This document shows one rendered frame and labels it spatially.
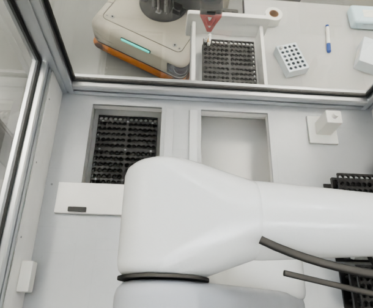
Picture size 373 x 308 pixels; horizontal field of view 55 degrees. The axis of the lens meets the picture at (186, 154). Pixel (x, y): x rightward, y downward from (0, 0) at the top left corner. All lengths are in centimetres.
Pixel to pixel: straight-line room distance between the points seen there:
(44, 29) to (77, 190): 39
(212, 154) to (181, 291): 81
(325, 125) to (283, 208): 71
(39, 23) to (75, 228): 49
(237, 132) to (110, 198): 48
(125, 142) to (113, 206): 22
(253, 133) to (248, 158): 9
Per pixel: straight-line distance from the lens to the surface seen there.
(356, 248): 42
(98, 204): 95
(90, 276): 93
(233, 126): 120
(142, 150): 105
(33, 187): 93
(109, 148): 106
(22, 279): 90
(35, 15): 90
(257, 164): 116
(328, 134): 112
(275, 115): 111
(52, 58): 100
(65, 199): 97
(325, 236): 40
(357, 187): 100
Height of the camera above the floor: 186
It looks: 66 degrees down
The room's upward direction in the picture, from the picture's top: 10 degrees clockwise
